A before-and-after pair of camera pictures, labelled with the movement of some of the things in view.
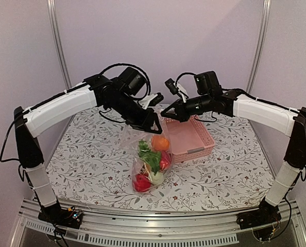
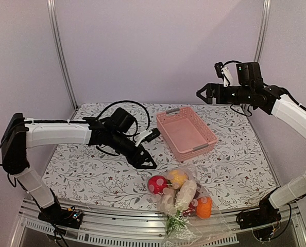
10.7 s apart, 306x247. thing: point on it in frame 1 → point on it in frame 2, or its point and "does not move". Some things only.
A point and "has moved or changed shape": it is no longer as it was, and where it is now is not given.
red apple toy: (166, 159) → (191, 211)
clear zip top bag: (151, 156) → (192, 217)
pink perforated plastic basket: (188, 140) does not move
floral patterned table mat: (87, 171) does not move
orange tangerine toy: (159, 143) → (204, 206)
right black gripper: (181, 114) → (211, 93)
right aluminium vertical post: (267, 6) does not move
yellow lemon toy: (148, 168) has moved or changed shape
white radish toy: (152, 159) → (175, 221)
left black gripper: (147, 122) → (137, 162)
